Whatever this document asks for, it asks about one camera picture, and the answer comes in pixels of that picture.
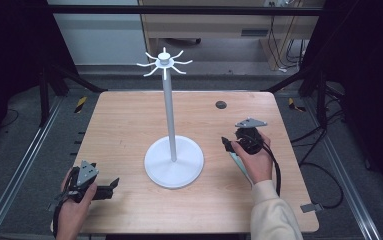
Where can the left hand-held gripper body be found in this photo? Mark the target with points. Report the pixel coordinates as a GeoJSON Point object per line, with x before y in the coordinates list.
{"type": "Point", "coordinates": [86, 172]}

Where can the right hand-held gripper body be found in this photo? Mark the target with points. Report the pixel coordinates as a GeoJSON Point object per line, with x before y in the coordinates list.
{"type": "Point", "coordinates": [249, 140]}

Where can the light blue slim tool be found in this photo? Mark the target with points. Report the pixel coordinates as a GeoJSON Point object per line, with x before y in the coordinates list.
{"type": "Point", "coordinates": [240, 165]}

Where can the person's right hand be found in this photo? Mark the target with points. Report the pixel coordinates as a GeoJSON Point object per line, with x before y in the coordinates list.
{"type": "Point", "coordinates": [259, 166]}

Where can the person's left hand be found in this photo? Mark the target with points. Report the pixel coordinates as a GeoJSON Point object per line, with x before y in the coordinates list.
{"type": "Point", "coordinates": [74, 210]}

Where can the dark round table grommet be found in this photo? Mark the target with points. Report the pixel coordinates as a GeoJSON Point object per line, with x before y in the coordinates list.
{"type": "Point", "coordinates": [221, 104]}

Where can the yellow black tape piece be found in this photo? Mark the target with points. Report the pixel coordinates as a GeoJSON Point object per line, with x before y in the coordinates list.
{"type": "Point", "coordinates": [80, 104]}
{"type": "Point", "coordinates": [294, 105]}

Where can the white hook stand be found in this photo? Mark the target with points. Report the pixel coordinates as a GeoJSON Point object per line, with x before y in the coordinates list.
{"type": "Point", "coordinates": [169, 100]}

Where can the white cabinet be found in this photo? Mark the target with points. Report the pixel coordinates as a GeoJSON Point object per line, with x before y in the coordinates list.
{"type": "Point", "coordinates": [99, 36]}

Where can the black curtain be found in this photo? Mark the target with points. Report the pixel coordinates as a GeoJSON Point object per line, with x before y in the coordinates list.
{"type": "Point", "coordinates": [9, 50]}
{"type": "Point", "coordinates": [369, 66]}

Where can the aluminium floor rail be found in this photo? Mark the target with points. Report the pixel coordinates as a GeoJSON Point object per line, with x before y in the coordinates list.
{"type": "Point", "coordinates": [22, 170]}
{"type": "Point", "coordinates": [342, 173]}

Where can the black frame strut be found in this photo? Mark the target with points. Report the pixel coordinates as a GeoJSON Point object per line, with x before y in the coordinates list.
{"type": "Point", "coordinates": [320, 100]}
{"type": "Point", "coordinates": [44, 100]}

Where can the grey metal bracket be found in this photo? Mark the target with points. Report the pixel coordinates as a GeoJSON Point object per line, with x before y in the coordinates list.
{"type": "Point", "coordinates": [310, 208]}

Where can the black horizontal frame bar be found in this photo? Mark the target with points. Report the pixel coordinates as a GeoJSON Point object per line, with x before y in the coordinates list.
{"type": "Point", "coordinates": [179, 10]}

